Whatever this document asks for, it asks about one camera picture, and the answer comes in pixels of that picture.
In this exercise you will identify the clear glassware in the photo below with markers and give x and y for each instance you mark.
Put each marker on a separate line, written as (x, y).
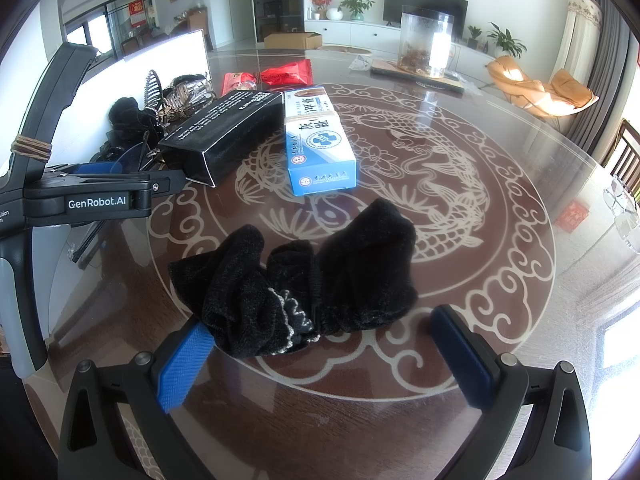
(622, 210)

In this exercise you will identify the leafy green potted plant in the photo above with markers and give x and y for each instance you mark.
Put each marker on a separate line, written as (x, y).
(356, 5)

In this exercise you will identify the bright red snack packet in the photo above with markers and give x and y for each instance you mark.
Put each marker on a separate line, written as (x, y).
(290, 72)

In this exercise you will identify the clear plastic bag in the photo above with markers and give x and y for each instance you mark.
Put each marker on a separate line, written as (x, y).
(361, 63)

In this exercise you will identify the black carton box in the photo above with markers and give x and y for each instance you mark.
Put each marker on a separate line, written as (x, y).
(220, 125)

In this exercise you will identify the pair of black socks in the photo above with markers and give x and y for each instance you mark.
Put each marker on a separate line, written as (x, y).
(240, 290)

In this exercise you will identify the white television cabinet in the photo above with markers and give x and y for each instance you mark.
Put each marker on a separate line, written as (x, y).
(335, 30)

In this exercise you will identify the black hair band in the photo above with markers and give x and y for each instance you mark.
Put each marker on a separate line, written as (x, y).
(117, 144)

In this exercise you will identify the white round vase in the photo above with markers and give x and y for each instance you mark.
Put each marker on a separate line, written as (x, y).
(334, 14)

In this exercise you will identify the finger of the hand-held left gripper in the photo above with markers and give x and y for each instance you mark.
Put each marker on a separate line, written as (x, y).
(167, 180)

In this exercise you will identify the beige round rug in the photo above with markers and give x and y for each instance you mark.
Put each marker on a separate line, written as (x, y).
(345, 50)

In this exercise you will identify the pink red snack packet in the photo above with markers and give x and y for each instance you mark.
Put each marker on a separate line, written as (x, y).
(237, 81)

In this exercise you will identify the red poster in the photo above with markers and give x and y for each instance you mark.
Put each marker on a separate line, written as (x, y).
(138, 14)

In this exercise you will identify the cardboard box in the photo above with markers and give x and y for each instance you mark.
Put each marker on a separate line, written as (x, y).
(292, 40)

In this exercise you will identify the orange lounge chair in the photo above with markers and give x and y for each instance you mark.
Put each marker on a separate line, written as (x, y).
(565, 90)

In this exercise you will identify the dark display cabinet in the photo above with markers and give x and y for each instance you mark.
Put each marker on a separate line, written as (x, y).
(277, 0)

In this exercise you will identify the wooden tray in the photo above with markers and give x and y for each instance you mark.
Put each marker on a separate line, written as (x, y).
(390, 69)

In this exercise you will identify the black comb hair clip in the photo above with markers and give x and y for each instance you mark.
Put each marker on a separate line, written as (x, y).
(152, 87)

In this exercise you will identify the small potted plant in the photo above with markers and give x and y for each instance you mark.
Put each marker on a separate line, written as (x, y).
(474, 35)

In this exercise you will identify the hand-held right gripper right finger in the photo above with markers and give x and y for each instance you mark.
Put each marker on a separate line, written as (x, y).
(462, 360)

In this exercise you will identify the white curtain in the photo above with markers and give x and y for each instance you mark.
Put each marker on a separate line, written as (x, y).
(577, 35)

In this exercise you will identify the clear glass jar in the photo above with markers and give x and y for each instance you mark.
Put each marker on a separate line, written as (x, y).
(415, 35)

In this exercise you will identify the silver claw hair clip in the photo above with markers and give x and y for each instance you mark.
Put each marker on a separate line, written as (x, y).
(192, 95)

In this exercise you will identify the white board panel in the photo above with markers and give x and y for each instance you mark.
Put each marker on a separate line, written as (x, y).
(150, 55)

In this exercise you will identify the grey curtain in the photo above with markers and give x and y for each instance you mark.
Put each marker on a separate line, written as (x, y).
(612, 70)

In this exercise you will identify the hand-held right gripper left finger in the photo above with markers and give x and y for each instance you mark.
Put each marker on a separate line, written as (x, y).
(182, 365)

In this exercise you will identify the brown patterned glass desktop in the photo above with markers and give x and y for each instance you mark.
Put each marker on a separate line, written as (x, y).
(500, 285)

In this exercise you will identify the person's dark clothing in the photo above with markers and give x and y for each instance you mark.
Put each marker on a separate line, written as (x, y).
(25, 435)

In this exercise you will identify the large potted plant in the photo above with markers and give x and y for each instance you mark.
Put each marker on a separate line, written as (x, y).
(507, 40)

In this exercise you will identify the red flower arrangement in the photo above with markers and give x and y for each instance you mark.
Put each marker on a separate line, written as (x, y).
(320, 0)

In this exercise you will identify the black television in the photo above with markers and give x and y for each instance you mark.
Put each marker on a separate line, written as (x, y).
(395, 0)

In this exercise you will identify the red square sticker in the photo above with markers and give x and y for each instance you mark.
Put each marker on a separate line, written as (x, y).
(573, 217)

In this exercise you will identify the tan rubber band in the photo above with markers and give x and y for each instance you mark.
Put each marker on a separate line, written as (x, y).
(31, 149)

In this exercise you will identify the blue white ointment box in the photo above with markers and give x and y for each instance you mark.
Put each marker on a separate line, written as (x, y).
(315, 145)

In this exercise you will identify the black scrunchie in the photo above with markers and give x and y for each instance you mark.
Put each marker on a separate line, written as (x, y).
(127, 117)

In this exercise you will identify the wooden chair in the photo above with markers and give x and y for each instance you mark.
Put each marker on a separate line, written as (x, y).
(625, 155)

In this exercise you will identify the clear lens eyeglasses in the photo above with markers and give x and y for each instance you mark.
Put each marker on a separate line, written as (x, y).
(131, 152)

